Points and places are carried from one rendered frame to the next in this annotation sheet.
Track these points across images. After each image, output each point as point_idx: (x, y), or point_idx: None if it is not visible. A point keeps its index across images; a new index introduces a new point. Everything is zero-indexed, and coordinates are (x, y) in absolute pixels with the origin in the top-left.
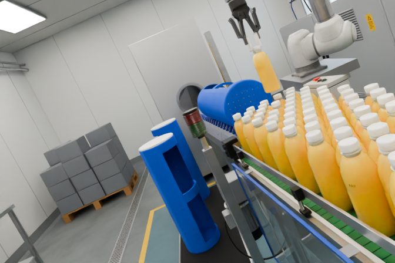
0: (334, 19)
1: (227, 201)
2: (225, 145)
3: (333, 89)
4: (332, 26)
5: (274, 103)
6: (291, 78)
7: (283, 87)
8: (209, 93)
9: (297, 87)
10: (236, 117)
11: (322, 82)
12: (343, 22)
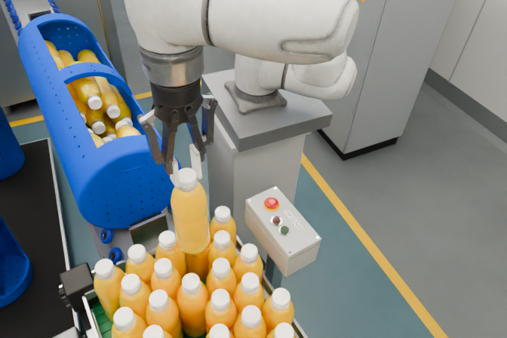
0: (336, 58)
1: None
2: (66, 298)
3: (293, 261)
4: (327, 69)
5: (189, 290)
6: (222, 95)
7: (203, 92)
8: (49, 82)
9: (228, 130)
10: (102, 275)
11: (280, 235)
12: (345, 63)
